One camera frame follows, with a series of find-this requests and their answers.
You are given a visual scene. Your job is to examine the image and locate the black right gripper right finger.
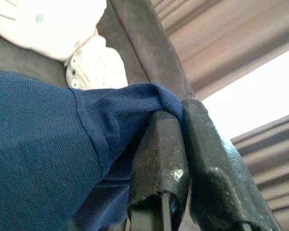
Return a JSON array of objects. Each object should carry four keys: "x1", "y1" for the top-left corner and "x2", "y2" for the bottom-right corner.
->
[{"x1": 181, "y1": 98, "x2": 284, "y2": 231}]

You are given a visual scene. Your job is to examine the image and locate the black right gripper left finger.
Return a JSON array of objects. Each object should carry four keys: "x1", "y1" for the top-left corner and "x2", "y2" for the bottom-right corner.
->
[{"x1": 126, "y1": 110, "x2": 191, "y2": 231}]

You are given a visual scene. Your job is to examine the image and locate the navy garment orange stripe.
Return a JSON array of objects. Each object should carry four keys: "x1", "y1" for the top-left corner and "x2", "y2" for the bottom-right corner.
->
[{"x1": 0, "y1": 68, "x2": 185, "y2": 231}]

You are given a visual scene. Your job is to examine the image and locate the grey totoro pillow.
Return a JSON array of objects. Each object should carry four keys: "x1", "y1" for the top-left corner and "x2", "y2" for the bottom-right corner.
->
[{"x1": 63, "y1": 35, "x2": 129, "y2": 91}]

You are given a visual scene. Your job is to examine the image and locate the dark grey sofa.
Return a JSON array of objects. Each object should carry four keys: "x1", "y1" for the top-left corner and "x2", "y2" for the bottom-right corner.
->
[{"x1": 0, "y1": 0, "x2": 198, "y2": 101}]

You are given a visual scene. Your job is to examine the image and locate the pink cat face pillow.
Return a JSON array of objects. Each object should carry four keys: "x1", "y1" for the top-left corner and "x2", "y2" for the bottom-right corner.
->
[{"x1": 0, "y1": 0, "x2": 107, "y2": 61}]

